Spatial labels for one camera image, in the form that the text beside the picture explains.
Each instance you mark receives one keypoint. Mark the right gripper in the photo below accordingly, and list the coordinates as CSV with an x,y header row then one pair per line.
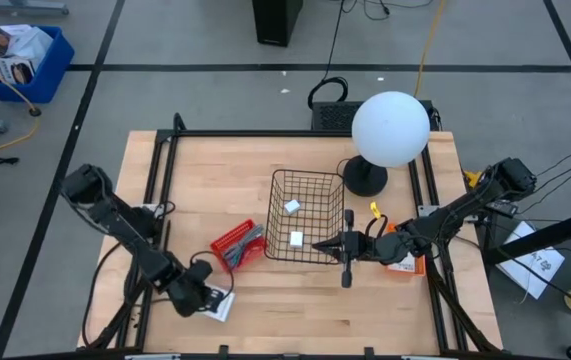
x,y
380,247

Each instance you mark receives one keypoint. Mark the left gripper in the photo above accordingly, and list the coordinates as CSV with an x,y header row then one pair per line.
x,y
192,290

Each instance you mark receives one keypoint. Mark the large white product box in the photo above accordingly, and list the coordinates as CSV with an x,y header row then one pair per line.
x,y
225,307

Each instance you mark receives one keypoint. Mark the white power adapter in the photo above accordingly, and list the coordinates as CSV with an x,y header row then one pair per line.
x,y
292,206
296,239

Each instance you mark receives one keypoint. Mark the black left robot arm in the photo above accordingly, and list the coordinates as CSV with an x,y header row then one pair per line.
x,y
115,220

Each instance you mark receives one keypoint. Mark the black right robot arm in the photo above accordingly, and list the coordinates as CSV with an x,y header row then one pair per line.
x,y
465,207

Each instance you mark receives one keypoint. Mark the blue plastic floor bin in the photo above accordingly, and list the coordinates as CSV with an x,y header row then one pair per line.
x,y
47,80

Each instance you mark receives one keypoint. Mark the black table clamp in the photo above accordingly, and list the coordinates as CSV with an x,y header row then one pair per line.
x,y
369,352
223,352

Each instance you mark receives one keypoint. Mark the red plastic basket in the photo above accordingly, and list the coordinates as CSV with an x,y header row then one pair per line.
x,y
220,247

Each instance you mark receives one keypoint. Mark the orange plastic basket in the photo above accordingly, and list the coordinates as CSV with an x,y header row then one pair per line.
x,y
421,267

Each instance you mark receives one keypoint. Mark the black ventilated case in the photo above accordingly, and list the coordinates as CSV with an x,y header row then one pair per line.
x,y
332,116

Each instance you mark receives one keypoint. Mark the white globe lamp black base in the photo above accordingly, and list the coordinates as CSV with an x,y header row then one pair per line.
x,y
390,127

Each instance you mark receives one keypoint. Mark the yellow connector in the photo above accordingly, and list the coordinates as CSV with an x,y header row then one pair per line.
x,y
471,178

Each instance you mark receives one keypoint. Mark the grey side table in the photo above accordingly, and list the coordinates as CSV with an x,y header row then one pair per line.
x,y
525,325

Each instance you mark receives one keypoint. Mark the white paper sheet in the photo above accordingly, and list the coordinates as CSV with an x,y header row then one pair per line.
x,y
540,265

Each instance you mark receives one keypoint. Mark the black tripod bar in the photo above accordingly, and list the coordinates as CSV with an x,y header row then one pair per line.
x,y
555,232

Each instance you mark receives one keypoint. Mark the black computer tower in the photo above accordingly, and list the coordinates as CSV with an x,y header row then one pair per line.
x,y
275,22

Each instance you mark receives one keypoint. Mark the black round floor plug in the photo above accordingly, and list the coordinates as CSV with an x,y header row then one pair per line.
x,y
35,112

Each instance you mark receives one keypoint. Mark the white printed carton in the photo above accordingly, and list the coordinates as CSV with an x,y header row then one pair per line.
x,y
7,70

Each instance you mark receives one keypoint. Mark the black aluminium table frame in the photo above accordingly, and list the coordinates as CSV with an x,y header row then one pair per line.
x,y
290,133

